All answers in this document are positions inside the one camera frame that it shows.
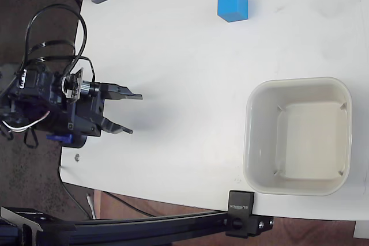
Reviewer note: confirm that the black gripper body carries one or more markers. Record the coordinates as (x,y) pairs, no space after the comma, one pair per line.
(86,113)

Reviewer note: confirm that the blue cube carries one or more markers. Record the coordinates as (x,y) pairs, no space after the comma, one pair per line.
(232,5)

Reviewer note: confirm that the white square plastic bin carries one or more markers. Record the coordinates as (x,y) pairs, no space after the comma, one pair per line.
(298,136)

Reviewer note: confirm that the blue base clamp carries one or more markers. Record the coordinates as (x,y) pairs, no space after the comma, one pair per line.
(59,138)

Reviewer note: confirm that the small metal screw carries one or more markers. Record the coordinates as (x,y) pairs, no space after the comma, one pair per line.
(77,157)

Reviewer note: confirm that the black table clamp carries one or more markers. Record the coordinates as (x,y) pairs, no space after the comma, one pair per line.
(240,214)

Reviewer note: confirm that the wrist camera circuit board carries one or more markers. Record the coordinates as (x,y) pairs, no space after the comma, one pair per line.
(75,86)

